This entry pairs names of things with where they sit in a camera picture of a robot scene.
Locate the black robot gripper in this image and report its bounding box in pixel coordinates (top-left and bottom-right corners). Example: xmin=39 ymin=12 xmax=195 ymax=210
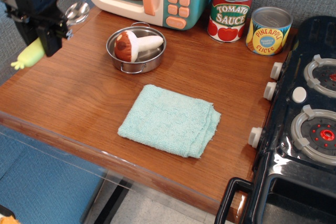
xmin=1 ymin=0 xmax=62 ymax=57

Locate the spoon with yellow-green handle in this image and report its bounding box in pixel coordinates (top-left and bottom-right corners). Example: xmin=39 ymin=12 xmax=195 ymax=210
xmin=7 ymin=2 xmax=90 ymax=70

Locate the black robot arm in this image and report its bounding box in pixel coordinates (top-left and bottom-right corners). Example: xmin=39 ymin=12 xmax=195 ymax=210
xmin=1 ymin=0 xmax=71 ymax=57

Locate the orange plush toy corner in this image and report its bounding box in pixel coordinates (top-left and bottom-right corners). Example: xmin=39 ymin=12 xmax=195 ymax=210
xmin=0 ymin=205 xmax=20 ymax=224

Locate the plush brown mushroom toy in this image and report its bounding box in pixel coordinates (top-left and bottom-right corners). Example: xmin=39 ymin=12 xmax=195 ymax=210
xmin=114 ymin=30 xmax=164 ymax=62

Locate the small steel pot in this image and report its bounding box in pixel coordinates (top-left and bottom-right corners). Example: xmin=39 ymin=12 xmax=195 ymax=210
xmin=106 ymin=22 xmax=166 ymax=74

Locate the light blue folded towel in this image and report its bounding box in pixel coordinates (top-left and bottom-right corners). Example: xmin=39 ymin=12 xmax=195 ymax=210
xmin=118 ymin=84 xmax=221 ymax=158

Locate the tomato sauce can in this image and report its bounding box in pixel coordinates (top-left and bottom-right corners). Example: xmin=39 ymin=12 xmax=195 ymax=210
xmin=207 ymin=0 xmax=253 ymax=42

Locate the pineapple slices can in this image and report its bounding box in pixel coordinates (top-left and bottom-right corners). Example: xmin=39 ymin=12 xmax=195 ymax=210
xmin=246 ymin=6 xmax=293 ymax=56

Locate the black toy stove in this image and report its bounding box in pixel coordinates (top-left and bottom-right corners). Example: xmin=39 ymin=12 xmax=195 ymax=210
xmin=215 ymin=16 xmax=335 ymax=223

